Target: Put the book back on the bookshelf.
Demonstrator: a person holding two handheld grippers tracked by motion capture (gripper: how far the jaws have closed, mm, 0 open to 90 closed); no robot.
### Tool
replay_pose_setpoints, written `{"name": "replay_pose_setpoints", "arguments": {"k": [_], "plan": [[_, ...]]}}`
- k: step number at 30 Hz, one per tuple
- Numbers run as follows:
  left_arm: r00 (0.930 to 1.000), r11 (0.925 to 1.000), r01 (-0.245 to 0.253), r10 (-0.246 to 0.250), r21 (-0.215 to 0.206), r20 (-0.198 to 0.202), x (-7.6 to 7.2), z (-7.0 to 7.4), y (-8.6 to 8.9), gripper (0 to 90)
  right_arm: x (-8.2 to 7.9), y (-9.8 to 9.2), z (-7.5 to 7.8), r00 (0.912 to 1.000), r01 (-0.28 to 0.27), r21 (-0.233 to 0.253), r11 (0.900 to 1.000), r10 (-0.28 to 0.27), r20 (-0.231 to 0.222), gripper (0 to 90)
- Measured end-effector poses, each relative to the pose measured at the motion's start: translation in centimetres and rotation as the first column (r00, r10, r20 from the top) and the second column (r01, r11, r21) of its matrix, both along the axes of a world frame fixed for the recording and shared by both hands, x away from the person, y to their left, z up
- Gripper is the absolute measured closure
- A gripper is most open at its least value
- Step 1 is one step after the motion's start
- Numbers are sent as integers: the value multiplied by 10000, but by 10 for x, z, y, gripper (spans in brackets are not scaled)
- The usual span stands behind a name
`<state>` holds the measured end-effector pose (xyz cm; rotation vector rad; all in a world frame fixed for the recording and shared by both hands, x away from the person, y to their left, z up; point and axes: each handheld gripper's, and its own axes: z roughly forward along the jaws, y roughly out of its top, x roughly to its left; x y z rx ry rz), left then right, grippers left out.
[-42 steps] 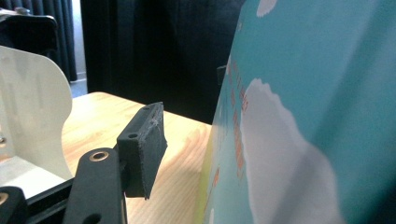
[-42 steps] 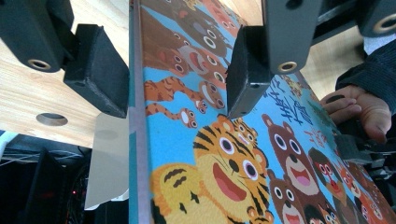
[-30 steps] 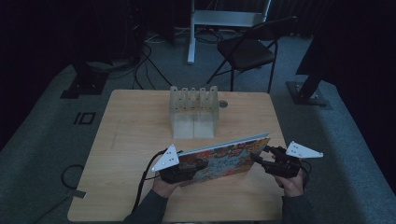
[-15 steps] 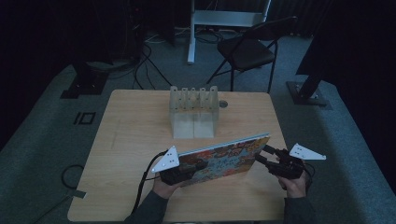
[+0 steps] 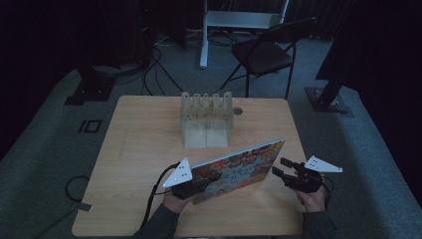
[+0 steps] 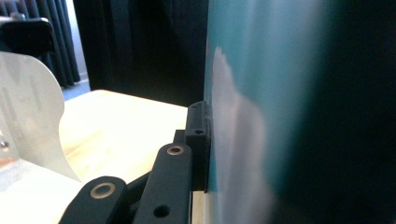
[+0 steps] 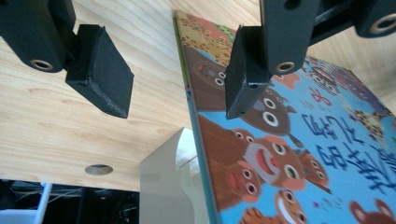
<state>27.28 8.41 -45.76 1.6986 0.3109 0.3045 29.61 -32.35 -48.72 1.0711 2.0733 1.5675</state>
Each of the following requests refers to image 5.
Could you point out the black stand with base plate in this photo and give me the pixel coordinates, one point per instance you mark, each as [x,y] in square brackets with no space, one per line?
[91,89]

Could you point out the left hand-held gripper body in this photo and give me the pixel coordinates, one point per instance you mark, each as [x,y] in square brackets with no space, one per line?
[180,177]

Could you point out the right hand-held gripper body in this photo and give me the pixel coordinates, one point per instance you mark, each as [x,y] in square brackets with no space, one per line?
[308,181]

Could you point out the person's right hand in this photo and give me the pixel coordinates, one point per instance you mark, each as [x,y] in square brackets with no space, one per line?
[313,200]

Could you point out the black folding chair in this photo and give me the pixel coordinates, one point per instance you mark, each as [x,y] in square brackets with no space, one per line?
[262,54]

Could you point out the clear acrylic book rack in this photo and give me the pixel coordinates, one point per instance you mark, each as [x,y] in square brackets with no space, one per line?
[205,132]

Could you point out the black slanted stand with base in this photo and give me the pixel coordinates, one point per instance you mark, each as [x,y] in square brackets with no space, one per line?
[328,98]

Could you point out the colourful picture book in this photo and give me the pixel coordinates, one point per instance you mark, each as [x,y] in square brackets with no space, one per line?
[245,166]

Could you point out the person's left hand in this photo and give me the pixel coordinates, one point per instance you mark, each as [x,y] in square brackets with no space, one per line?
[177,203]

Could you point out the white metal stand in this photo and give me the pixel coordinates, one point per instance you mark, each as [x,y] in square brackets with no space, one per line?
[232,20]

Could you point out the grey tape piece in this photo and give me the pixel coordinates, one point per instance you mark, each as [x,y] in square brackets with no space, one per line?
[81,206]

